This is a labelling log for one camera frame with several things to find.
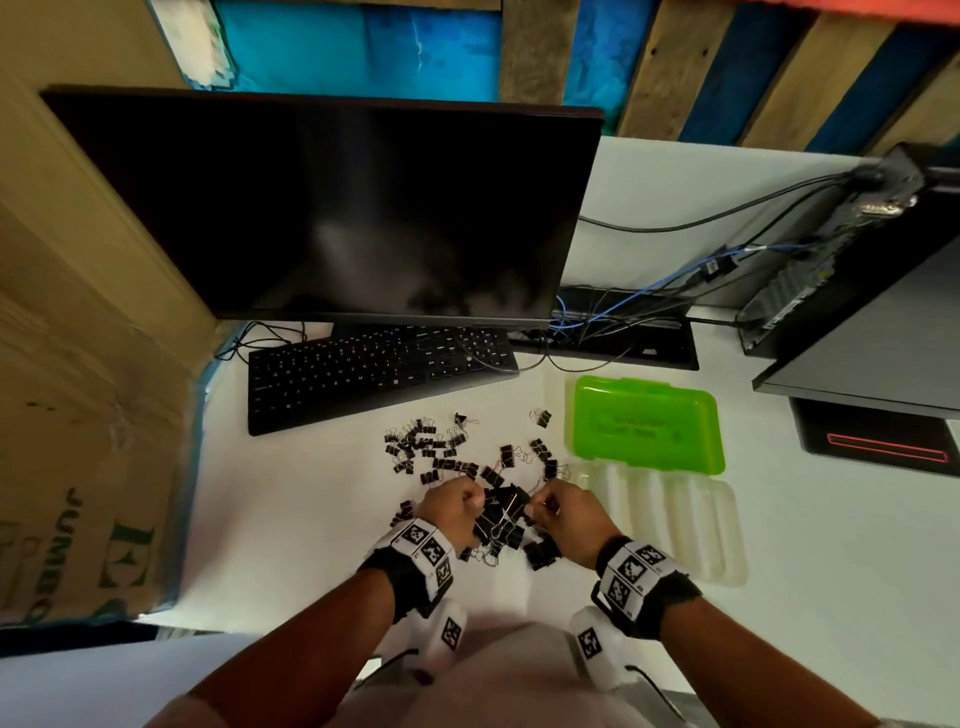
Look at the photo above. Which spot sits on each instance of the person's left hand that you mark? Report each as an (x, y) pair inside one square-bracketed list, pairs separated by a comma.
[(446, 510)]

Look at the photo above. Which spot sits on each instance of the person's right hand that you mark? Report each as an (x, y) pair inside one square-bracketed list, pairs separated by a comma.
[(577, 521)]

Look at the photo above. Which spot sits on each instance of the person's left fingers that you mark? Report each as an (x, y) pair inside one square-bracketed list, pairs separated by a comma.
[(469, 501)]

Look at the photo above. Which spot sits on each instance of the person's right fingers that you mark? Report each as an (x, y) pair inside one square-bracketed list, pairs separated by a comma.
[(544, 510)]

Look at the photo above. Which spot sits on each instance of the large black binder clip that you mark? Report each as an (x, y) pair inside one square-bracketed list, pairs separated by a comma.
[(501, 510)]

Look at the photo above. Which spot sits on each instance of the person's left forearm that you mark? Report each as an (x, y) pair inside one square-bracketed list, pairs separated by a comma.
[(300, 652)]

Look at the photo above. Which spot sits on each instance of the person's right forearm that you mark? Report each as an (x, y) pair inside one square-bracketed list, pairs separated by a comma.
[(757, 675)]

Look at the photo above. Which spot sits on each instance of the pile of black binder clips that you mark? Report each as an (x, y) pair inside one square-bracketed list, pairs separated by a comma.
[(431, 450)]

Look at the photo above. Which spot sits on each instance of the left marker wrist band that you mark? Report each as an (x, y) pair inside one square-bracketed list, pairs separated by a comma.
[(420, 559)]

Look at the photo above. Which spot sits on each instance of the marker wrist band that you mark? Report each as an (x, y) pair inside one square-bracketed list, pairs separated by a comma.
[(637, 585), (420, 559)]

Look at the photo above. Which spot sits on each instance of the right marker wrist band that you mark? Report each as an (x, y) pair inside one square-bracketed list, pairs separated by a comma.
[(637, 585)]

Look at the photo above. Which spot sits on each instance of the clear plastic case lid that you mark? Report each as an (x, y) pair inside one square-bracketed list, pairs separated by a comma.
[(675, 525)]

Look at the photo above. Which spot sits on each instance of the green plastic case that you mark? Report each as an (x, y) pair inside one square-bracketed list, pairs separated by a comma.
[(645, 424)]

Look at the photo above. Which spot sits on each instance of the black keyboard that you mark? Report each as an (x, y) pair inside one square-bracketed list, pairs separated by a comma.
[(375, 375)]

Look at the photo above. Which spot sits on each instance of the person's light shirt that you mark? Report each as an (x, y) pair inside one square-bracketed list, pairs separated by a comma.
[(510, 682)]

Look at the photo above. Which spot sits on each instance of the black monitor stand base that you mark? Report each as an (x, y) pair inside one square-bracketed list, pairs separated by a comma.
[(645, 337)]

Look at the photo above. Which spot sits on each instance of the black computer monitor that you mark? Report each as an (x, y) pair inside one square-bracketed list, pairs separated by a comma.
[(322, 210)]

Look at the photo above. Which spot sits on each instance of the black device with red line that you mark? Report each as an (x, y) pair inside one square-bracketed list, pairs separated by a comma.
[(877, 439)]

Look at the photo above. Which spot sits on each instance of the black desktop computer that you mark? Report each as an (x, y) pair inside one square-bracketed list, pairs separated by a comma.
[(862, 292)]

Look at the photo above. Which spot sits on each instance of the large cardboard box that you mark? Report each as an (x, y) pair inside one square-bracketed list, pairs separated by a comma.
[(82, 390)]

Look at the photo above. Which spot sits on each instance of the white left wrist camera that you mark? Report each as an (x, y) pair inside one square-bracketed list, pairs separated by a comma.
[(439, 634)]

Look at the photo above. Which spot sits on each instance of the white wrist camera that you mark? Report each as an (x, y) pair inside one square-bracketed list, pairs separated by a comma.
[(600, 649), (439, 634)]

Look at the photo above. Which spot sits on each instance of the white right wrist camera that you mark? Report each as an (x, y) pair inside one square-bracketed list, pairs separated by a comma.
[(600, 649)]

